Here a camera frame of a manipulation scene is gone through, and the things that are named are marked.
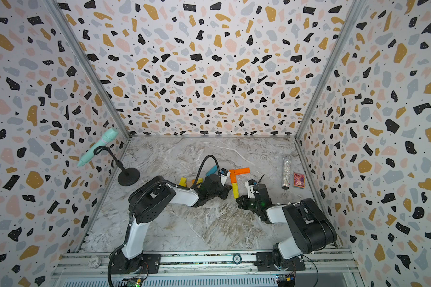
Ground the teal block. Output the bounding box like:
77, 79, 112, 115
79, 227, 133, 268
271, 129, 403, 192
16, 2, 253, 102
206, 165, 219, 176

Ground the orange block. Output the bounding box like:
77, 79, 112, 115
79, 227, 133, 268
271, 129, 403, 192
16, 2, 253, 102
233, 167, 250, 175
229, 169, 237, 184

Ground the yellow-green block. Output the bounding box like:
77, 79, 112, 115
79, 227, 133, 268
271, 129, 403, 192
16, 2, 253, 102
232, 183, 240, 199

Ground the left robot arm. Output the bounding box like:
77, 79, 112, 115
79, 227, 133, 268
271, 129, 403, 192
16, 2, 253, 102
121, 173, 232, 260

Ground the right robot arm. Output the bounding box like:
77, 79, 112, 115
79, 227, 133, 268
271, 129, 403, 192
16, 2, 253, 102
236, 180, 337, 265

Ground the yellow block far left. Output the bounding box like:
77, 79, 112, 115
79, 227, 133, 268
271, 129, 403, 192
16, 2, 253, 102
179, 178, 187, 187

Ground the glitter tube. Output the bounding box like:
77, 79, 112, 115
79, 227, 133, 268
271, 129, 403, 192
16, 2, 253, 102
281, 155, 292, 190

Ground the pink card box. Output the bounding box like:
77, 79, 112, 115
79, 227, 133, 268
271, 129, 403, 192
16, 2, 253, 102
293, 172, 305, 189

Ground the black microphone stand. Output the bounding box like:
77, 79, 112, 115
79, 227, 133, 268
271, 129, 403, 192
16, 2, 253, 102
95, 146, 140, 187

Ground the mint green microphone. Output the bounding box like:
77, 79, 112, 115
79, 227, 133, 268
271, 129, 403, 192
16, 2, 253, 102
77, 128, 119, 167

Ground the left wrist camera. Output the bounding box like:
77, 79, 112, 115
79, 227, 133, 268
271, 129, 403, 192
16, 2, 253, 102
220, 168, 231, 185

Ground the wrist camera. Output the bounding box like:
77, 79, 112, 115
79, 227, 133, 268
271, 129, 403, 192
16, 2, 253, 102
245, 179, 257, 199
220, 168, 231, 185

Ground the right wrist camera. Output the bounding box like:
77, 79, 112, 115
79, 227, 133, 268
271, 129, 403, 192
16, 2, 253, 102
245, 179, 257, 199

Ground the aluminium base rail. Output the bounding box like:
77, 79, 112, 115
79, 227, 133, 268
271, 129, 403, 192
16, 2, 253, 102
48, 249, 364, 287

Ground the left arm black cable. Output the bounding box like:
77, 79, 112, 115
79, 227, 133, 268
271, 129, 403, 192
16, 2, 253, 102
107, 154, 221, 287

